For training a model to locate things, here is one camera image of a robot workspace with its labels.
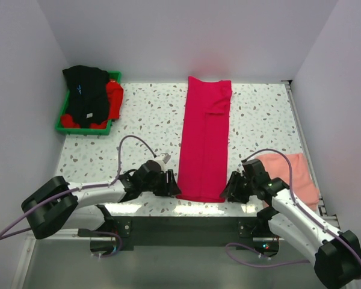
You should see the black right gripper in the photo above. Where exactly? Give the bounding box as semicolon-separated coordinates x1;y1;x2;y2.
219;171;256;204

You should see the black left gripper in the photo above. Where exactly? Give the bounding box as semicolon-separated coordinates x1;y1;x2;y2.
141;169;181;196

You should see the magenta t shirt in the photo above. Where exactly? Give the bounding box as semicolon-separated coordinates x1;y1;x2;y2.
177;76;232;203

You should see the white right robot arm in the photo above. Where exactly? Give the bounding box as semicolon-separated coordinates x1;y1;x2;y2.
221;159;361;288

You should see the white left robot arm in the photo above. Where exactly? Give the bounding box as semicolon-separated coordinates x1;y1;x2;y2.
21;160;181;240

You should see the folded peach t shirt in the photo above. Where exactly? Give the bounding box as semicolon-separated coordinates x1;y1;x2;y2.
256;153;319;211

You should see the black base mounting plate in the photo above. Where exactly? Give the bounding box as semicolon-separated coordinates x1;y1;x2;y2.
78;215;289;252

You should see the red t shirt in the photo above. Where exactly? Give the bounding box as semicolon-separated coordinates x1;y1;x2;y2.
60;79;123;129

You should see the black t shirt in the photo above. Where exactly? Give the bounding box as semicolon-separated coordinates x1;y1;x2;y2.
63;65;110;128

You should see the green plastic bin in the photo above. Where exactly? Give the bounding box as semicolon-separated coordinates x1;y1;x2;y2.
55;71;121;135

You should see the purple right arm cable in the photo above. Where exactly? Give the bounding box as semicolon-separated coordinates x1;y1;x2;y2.
225;149;361;273

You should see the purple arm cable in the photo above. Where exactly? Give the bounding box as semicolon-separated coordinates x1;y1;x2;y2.
0;135;159;258
225;149;361;273

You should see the aluminium table frame rail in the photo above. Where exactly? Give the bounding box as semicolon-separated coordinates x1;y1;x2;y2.
281;81;341;228

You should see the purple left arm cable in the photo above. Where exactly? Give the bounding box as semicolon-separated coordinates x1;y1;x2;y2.
0;135;159;258

